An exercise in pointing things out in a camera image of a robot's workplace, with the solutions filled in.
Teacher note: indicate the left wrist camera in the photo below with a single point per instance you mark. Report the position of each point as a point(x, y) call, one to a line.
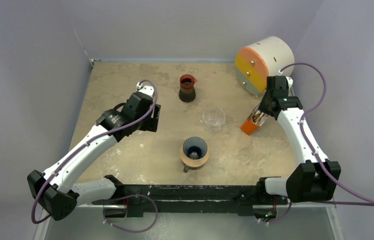
point(146, 89)

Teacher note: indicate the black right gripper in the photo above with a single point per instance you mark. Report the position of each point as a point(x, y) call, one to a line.
point(266, 108)

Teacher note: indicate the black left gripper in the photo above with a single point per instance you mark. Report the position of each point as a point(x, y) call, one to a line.
point(150, 124)

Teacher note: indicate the round cream drawer cabinet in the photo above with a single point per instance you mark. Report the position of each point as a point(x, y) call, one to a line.
point(259, 60)

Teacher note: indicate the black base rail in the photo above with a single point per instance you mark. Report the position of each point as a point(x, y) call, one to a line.
point(243, 200)

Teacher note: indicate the blue ribbed glass dripper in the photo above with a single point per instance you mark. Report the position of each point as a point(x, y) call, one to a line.
point(194, 148)

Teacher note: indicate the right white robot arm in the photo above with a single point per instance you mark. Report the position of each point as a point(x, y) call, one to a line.
point(312, 180)

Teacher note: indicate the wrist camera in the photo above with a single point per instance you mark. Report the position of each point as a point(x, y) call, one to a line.
point(146, 89)
point(289, 81)

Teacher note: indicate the red and black pitcher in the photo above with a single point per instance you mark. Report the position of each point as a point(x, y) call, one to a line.
point(187, 91)

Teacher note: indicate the glass carafe with handle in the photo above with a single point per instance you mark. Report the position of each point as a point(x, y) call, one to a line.
point(187, 168)

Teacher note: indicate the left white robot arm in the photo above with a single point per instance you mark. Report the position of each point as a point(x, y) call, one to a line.
point(52, 188)

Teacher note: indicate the orange coffee filter holder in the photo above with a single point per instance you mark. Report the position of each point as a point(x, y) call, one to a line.
point(254, 121)

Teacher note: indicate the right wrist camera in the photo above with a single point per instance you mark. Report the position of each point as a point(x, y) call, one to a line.
point(289, 81)

